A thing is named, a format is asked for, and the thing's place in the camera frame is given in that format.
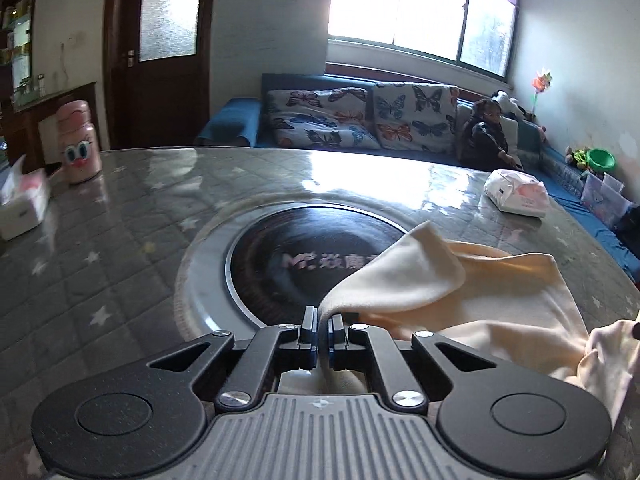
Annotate child in dark jacket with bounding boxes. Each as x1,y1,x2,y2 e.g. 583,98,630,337
459,99,523,172

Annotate large window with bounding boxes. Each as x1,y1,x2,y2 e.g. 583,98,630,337
328,0,518,78

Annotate left butterfly print cushion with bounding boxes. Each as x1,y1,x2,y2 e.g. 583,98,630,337
266,87,381,151

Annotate pink white tissue pack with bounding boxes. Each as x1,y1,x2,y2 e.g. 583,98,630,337
483,169,550,219

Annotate pink cartoon thermos bottle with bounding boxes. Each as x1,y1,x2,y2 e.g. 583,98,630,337
55,100,102,184

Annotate white plush toy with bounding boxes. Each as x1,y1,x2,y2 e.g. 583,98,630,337
491,90,524,119

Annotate round black induction cooktop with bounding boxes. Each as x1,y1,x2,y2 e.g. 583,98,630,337
174,193,416,339

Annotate cream garment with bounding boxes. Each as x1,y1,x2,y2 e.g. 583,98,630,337
278,220,640,426

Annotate dark wooden display cabinet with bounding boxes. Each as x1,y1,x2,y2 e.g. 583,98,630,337
1,0,110,174

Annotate green plastic bowl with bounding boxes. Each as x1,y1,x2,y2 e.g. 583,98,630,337
586,148,616,174

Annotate clear plastic storage box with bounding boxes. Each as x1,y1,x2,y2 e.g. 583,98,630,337
580,172,634,229

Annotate right butterfly print cushion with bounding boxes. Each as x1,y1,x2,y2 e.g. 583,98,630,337
372,82,459,154

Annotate dark wooden glass door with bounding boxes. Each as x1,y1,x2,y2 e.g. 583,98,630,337
103,0,214,150

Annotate butterfly print cushion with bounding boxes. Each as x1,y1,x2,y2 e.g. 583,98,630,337
372,82,459,154
266,87,381,151

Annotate blue sofa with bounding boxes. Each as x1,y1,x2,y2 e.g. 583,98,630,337
194,71,640,284

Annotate white tissue box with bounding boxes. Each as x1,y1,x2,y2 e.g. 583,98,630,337
0,155,50,242

